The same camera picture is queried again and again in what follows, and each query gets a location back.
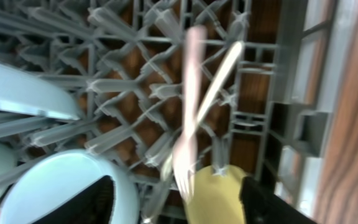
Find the white plastic spoon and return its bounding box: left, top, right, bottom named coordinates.
left=160, top=41, right=244, bottom=180

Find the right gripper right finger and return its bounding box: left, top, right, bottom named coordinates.
left=239, top=177, right=316, bottom=224

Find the light blue plate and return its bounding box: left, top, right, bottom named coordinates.
left=0, top=63, right=83, bottom=120

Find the light blue rice bowl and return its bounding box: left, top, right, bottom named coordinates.
left=0, top=149, right=140, bottom=224

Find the yellow plastic cup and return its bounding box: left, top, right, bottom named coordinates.
left=185, top=165, right=247, bottom=224

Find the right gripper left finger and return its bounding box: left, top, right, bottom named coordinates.
left=34, top=175, right=114, bottom=224

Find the grey dishwasher rack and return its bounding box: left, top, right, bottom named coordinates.
left=0, top=0, right=358, bottom=224

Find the white plastic fork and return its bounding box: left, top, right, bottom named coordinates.
left=173, top=26, right=206, bottom=203

